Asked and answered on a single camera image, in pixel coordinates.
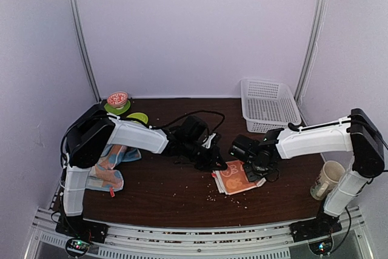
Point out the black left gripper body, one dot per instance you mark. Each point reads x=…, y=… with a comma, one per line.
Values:
x=204, y=160

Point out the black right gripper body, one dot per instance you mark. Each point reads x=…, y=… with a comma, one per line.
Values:
x=259, y=171

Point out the orange bunny pattern towel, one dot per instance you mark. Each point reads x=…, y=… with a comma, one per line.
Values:
x=233, y=180

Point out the white plastic basket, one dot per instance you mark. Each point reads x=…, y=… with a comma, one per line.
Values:
x=267, y=105

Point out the blue patchwork towel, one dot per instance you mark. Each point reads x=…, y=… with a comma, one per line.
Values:
x=104, y=176

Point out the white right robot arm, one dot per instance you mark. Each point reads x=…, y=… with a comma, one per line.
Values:
x=354, y=133

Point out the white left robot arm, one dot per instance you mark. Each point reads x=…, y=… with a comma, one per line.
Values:
x=88, y=138

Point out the scattered rice crumbs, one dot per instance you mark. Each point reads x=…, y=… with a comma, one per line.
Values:
x=201, y=195

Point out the beige ceramic mug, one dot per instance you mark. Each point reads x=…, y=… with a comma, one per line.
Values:
x=327, y=179

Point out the lime green bowl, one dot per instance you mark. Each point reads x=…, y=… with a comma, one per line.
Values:
x=139, y=116

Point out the red patterned small bowl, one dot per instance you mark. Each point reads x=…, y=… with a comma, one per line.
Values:
x=117, y=100

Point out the lime green plate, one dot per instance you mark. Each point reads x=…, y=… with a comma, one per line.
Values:
x=117, y=111

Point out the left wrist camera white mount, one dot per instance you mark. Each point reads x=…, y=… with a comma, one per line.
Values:
x=211, y=140

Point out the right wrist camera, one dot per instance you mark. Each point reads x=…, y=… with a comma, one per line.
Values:
x=244, y=148

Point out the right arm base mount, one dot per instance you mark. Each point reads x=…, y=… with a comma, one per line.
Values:
x=318, y=232

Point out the aluminium front rail base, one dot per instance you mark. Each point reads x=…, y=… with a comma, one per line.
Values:
x=272, y=240

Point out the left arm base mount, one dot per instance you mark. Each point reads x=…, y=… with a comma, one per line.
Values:
x=82, y=234

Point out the right aluminium frame post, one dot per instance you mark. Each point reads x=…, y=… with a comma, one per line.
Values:
x=312, y=46

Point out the aluminium frame post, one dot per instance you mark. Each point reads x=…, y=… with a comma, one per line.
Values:
x=312, y=46
x=80, y=38

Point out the left aluminium frame post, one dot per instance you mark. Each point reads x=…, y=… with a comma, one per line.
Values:
x=80, y=38

